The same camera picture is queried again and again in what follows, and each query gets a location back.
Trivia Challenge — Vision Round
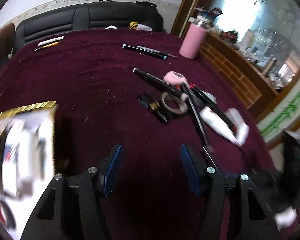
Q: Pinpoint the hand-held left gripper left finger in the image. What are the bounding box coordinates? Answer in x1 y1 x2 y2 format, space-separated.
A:
20 144 122 240

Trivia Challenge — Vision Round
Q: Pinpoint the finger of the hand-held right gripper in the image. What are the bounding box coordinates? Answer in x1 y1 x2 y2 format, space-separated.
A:
261 170 294 210

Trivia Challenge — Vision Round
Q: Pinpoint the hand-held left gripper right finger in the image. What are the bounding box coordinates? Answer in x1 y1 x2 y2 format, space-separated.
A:
180 144 282 240

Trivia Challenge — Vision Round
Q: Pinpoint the small white object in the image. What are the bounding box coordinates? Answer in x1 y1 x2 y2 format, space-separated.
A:
274 206 297 231

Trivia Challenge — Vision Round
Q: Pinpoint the pink fuzzy eraser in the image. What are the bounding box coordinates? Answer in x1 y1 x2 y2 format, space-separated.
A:
163 71 189 87

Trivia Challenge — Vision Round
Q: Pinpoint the black marker pink cap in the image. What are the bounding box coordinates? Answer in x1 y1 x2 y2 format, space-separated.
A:
133 67 188 100

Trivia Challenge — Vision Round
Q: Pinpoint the gold box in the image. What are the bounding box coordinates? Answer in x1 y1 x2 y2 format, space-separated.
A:
0 101 59 240

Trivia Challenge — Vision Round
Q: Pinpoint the black tape roll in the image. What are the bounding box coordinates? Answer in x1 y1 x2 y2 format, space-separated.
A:
0 197 17 232

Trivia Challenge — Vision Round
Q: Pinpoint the slim black marker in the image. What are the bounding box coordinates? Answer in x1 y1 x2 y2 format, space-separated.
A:
181 84 213 153

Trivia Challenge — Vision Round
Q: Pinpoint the white spray bottle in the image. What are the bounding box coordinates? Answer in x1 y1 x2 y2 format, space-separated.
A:
199 105 243 147

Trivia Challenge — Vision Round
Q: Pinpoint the white printed box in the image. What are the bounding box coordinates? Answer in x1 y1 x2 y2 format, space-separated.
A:
226 108 250 143

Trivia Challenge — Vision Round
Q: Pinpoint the masking tape roll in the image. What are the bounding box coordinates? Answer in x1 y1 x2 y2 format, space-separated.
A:
161 92 188 115

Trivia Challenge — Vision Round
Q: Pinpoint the black marker red cap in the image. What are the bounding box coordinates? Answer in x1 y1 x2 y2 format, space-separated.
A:
189 83 239 133

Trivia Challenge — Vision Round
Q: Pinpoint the grey box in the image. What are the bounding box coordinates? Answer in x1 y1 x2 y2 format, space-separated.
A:
202 91 217 104

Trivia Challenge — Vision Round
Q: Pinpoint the wooden cabinet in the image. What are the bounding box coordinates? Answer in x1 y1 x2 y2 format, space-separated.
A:
170 0 300 120

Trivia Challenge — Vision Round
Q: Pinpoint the black pen silver tip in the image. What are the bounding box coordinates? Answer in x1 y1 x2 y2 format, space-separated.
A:
137 45 178 58

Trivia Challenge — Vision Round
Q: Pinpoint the black pen teal cap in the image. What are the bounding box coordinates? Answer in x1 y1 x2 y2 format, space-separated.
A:
122 44 167 61

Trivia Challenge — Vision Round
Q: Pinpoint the pink tumbler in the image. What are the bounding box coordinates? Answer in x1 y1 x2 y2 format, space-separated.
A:
179 22 207 60

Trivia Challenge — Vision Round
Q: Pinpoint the yellow utility knife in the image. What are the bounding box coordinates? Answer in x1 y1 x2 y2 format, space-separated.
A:
33 41 62 52

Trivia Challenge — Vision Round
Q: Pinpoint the white pen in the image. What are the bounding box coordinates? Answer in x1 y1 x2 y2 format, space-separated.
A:
38 36 65 46

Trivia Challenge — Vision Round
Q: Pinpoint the black leather sofa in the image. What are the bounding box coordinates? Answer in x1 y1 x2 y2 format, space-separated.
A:
15 1 164 53

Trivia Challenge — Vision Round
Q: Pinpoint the brown chair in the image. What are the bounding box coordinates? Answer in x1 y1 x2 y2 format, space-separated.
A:
0 22 15 85

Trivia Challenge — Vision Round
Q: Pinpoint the bamboo wall painting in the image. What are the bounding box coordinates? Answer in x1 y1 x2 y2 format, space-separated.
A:
256 75 300 143

